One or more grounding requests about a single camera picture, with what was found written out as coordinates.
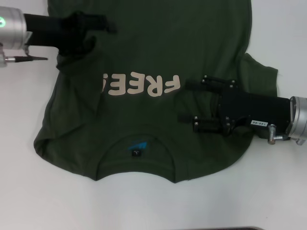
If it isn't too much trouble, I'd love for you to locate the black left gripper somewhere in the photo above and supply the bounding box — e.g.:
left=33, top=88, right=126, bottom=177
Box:
left=24, top=13, right=118, bottom=57

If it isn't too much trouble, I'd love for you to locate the dark left arm cable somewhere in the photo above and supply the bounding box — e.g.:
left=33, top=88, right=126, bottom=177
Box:
left=6, top=55, right=48, bottom=63

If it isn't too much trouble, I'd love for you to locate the dark green FREE T-shirt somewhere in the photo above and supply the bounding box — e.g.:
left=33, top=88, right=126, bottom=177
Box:
left=33, top=0, right=279, bottom=184

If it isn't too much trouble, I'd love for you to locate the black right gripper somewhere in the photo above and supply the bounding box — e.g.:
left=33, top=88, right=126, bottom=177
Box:
left=177, top=74, right=292, bottom=139

